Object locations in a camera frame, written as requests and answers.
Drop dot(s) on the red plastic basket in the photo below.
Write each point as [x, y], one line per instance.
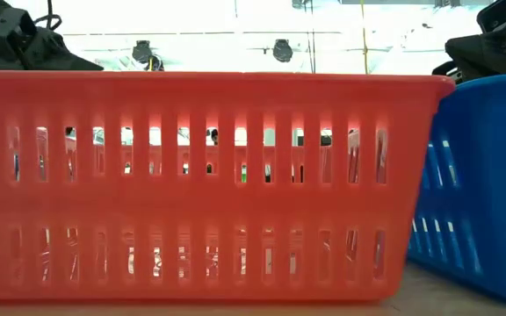
[191, 197]

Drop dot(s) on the black round hanging fixture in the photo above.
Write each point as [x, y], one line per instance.
[282, 49]
[142, 52]

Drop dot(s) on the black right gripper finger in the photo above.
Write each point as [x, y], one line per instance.
[494, 55]

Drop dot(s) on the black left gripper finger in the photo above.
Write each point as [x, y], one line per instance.
[38, 59]

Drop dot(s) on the blue plastic basket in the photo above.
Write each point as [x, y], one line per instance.
[490, 175]

